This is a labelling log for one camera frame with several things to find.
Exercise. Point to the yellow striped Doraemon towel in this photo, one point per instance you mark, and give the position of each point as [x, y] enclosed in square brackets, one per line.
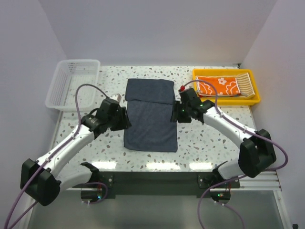
[244, 84]

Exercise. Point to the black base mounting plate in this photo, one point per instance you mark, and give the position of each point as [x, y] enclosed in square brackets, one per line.
[151, 183]

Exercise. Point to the dark grey towel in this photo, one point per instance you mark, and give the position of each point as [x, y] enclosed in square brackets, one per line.
[149, 108]

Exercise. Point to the yellow plastic tray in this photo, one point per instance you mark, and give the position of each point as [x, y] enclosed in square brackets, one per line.
[228, 100]

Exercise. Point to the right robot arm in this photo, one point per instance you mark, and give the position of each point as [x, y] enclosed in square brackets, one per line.
[256, 151]

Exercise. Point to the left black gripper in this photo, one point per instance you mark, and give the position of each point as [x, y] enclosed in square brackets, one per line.
[124, 122]

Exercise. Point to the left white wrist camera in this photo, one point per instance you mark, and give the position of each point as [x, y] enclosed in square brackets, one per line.
[116, 97]

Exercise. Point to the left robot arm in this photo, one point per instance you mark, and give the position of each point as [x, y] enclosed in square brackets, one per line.
[80, 137]

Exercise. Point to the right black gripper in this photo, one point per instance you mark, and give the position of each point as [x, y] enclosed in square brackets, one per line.
[176, 116]

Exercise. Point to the white plastic laundry basket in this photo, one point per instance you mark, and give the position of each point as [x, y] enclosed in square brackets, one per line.
[68, 76]

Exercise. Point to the orange white patterned cloth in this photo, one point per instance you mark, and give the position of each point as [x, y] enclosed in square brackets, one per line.
[220, 86]

